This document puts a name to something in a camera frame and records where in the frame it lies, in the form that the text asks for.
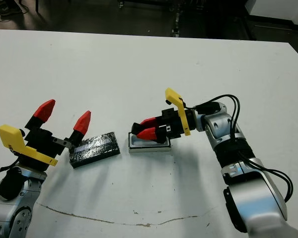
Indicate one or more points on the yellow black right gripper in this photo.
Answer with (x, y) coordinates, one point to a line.
(175, 96)

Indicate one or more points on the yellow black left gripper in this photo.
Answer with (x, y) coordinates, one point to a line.
(17, 142)

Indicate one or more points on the glossy black box lid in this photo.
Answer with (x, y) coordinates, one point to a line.
(94, 151)

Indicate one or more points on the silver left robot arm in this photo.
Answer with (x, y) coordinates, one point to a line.
(12, 218)

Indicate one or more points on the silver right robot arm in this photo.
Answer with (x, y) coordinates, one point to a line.
(253, 198)

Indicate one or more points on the thin black furniture leg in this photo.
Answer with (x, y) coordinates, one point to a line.
(37, 6)

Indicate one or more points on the dark shoe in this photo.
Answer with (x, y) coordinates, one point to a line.
(11, 12)

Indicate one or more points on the white cabinet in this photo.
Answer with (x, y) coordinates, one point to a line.
(275, 8)

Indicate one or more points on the camera box with white lining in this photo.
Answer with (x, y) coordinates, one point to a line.
(149, 148)

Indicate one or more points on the black metal rack frame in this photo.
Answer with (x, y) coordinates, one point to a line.
(247, 26)

